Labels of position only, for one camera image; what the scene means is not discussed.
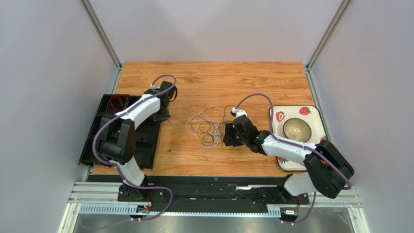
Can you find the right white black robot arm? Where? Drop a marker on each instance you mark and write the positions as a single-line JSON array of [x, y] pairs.
[[327, 171]]

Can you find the strawberry pattern white tray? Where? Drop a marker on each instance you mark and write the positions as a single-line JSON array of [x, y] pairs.
[[308, 113]]

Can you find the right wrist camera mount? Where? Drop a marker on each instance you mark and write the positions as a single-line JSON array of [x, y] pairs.
[[238, 112]]

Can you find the left aluminium frame post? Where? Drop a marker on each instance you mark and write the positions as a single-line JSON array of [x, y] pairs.
[[94, 19]]

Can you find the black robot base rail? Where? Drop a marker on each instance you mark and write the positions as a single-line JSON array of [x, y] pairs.
[[206, 193]]

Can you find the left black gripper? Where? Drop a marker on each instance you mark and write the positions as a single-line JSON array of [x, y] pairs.
[[163, 117]]

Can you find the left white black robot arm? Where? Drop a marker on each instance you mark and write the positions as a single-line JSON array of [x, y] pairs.
[[114, 144]]

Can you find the beige ceramic bowl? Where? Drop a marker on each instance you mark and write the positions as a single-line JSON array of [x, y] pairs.
[[297, 129]]

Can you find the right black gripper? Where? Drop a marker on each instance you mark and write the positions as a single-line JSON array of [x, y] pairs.
[[231, 136]]

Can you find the right aluminium frame post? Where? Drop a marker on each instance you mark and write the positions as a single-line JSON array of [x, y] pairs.
[[339, 14]]

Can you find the aluminium frame post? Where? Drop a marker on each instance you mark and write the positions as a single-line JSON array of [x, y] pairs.
[[339, 14], [94, 19]]

